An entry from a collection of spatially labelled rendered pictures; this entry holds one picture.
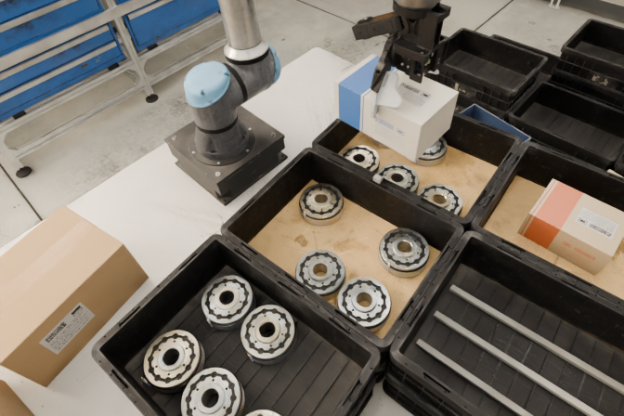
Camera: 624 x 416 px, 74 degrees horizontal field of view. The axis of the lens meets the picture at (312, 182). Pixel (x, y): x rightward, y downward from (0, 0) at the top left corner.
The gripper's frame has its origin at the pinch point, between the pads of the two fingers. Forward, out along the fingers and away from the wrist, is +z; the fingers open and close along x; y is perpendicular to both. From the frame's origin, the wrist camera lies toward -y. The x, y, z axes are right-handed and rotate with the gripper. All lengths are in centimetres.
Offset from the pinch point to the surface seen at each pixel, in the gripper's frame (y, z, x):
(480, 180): 16.4, 27.6, 17.3
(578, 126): 21, 72, 110
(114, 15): -189, 54, 20
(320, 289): 7.9, 24.8, -30.4
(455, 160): 8.3, 27.7, 19.4
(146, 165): -67, 41, -31
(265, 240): -10.5, 27.9, -29.3
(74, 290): -30, 25, -64
